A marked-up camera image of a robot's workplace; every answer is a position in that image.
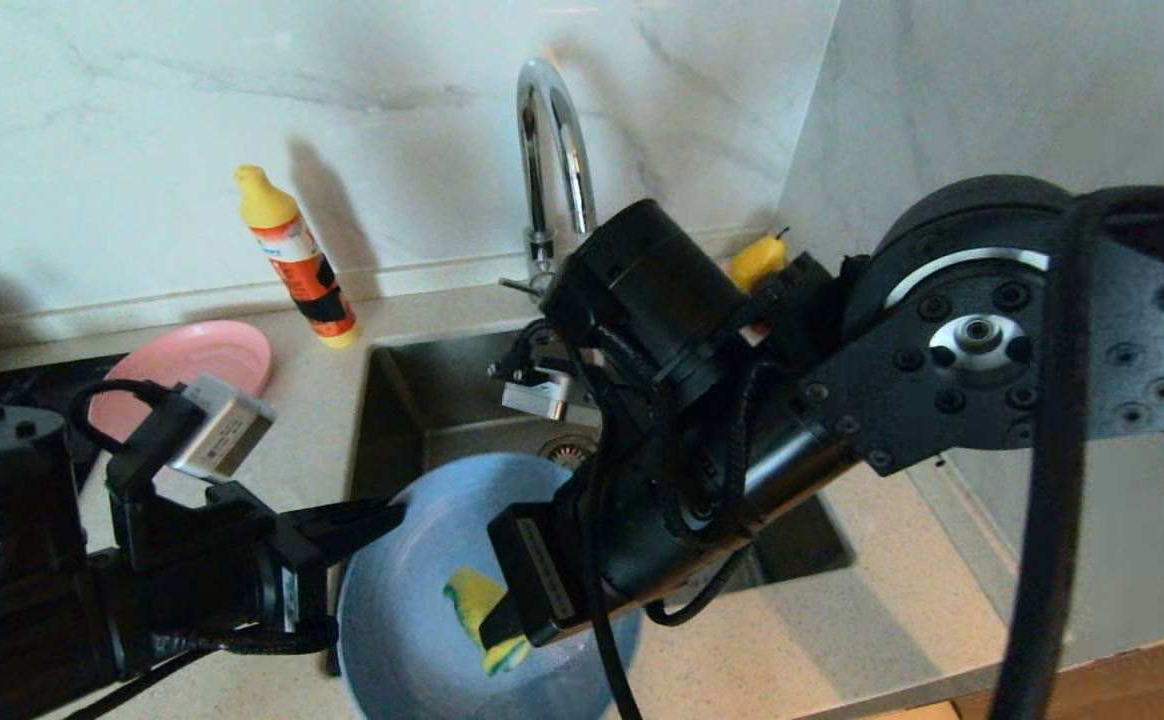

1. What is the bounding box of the yellow fish-shaped sponge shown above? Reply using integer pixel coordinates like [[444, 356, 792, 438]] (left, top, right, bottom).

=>
[[442, 567, 533, 678]]

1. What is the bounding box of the blue plastic plate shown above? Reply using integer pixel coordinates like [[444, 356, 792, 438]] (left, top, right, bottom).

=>
[[337, 452, 643, 720]]

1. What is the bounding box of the pink plastic plate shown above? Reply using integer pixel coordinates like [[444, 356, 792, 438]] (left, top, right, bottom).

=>
[[87, 320, 274, 446]]

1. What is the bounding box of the orange detergent bottle yellow cap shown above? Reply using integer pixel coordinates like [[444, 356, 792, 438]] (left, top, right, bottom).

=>
[[235, 163, 362, 349]]

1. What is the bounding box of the chrome gooseneck faucet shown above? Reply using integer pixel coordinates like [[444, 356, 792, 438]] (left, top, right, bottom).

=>
[[498, 56, 600, 301]]

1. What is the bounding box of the stainless steel sink basin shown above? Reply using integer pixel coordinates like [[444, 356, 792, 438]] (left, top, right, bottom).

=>
[[327, 303, 853, 678]]

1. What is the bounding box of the round metal drain strainer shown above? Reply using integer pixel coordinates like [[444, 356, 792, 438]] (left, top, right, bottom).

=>
[[540, 435, 598, 471]]

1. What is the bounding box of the black glass cooktop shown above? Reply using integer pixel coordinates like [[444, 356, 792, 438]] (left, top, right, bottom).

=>
[[0, 355, 128, 471]]

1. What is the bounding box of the yellow pear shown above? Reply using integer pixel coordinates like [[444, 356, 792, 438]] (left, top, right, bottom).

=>
[[730, 232, 791, 291]]

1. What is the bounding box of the wooden cabinet panel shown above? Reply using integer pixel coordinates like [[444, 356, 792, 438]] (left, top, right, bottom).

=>
[[952, 625, 1164, 720]]

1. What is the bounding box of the thin black braided cable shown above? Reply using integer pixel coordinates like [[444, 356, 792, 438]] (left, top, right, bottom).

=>
[[645, 545, 758, 628]]

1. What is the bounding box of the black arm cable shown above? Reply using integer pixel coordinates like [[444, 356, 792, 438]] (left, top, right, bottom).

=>
[[70, 380, 183, 456], [517, 185, 1164, 720]]

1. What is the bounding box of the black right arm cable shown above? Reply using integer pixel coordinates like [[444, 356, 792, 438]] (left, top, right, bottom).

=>
[[517, 185, 1164, 720]]

